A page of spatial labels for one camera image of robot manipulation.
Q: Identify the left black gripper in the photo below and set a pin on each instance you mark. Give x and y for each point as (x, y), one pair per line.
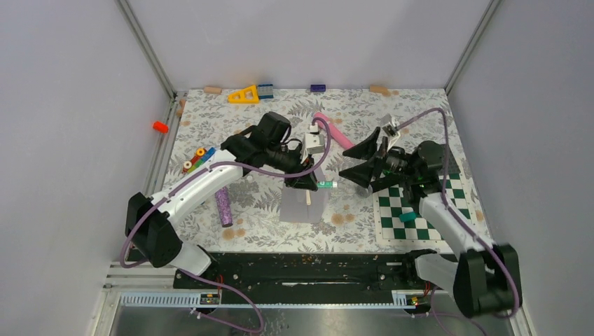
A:
(305, 181)

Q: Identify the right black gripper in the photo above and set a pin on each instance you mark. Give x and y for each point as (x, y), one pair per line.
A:
(361, 173)

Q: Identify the small green white bottle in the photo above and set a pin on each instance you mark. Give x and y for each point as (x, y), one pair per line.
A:
(327, 184)

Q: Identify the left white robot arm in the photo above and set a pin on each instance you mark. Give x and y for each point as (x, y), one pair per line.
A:
(260, 148)

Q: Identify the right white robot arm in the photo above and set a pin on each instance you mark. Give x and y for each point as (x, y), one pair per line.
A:
(485, 277)

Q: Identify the black microphone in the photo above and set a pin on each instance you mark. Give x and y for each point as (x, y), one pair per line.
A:
(364, 192)

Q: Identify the pink toy microphone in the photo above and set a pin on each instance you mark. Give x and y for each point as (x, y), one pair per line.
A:
(335, 133)

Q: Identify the green white chessboard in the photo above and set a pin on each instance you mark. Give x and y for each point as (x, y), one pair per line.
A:
(389, 203)

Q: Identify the teal block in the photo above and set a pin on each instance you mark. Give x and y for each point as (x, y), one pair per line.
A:
(407, 217)

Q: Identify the wooden block right back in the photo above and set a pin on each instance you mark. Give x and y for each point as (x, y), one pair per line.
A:
(381, 90)

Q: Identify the wooden block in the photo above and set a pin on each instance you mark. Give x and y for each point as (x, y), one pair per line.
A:
(212, 90)
(381, 90)

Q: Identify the dark purple lego brick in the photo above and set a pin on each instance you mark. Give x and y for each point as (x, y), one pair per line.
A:
(317, 88)

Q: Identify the purple glitter microphone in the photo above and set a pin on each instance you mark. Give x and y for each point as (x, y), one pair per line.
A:
(223, 206)

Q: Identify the blue grey lego brick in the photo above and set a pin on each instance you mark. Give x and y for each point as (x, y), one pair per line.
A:
(265, 91)

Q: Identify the yellow triangle toy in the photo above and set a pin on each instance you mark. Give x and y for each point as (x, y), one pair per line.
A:
(247, 95)

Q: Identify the colourful lego toy stack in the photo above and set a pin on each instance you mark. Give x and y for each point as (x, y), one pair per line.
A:
(201, 155)

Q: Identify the wooden block left back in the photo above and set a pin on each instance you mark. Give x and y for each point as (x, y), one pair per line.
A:
(212, 90)

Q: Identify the orange red cylinder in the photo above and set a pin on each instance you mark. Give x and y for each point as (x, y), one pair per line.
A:
(160, 127)

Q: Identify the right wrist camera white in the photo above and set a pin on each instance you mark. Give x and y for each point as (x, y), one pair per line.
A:
(389, 127)

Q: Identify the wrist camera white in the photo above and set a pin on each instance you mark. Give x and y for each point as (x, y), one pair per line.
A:
(389, 127)
(313, 142)

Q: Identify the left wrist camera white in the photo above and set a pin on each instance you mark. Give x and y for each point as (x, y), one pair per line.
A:
(313, 142)

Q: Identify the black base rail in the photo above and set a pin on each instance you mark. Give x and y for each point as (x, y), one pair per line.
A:
(317, 278)

